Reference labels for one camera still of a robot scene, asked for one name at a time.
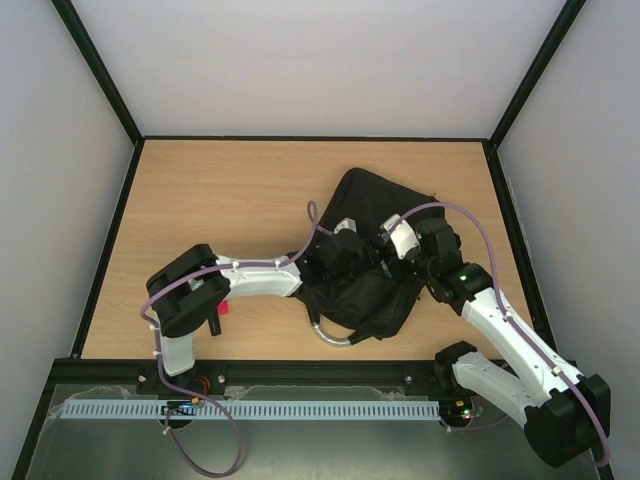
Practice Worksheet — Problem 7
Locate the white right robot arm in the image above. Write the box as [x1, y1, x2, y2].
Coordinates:
[381, 214, 611, 467]

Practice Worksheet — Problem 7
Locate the pink black highlighter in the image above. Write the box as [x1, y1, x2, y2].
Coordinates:
[217, 301, 229, 315]

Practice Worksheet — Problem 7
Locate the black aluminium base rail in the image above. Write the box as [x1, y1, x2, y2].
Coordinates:
[46, 358, 453, 397]

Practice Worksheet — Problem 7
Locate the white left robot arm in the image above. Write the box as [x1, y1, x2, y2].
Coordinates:
[142, 230, 379, 377]

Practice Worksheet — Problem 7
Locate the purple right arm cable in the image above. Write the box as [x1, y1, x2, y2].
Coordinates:
[397, 201, 614, 467]

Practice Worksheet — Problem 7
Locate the black student backpack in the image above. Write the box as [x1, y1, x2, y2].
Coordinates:
[310, 168, 436, 347]

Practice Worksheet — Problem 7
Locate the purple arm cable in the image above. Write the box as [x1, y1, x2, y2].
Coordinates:
[139, 200, 336, 476]
[397, 201, 614, 467]

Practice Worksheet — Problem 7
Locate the blue black highlighter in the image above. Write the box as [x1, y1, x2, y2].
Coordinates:
[207, 310, 221, 336]

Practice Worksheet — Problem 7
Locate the teal white glue stick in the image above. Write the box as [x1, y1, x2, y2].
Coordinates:
[188, 279, 203, 291]

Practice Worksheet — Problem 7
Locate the light blue cable duct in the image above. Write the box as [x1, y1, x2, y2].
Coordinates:
[60, 399, 441, 421]

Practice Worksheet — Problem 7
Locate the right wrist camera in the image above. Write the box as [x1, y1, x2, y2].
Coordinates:
[381, 214, 419, 260]

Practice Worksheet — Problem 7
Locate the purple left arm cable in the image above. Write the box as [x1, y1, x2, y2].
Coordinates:
[139, 200, 336, 476]

